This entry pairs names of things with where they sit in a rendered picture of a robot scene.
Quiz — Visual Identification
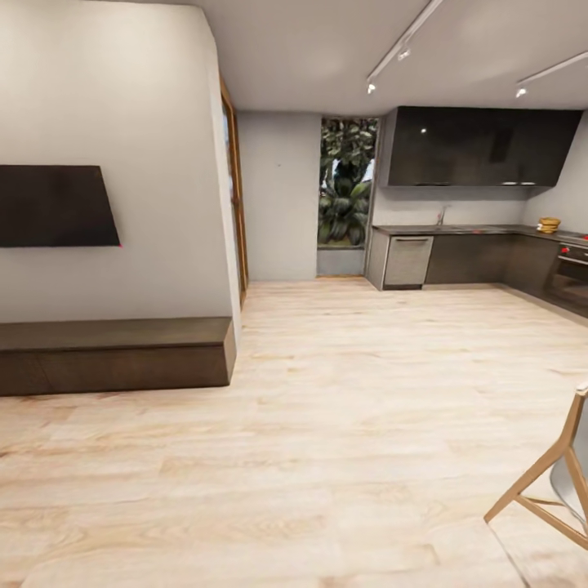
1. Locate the popcorn bag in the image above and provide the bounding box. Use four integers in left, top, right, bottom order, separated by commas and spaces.
539, 218, 561, 233

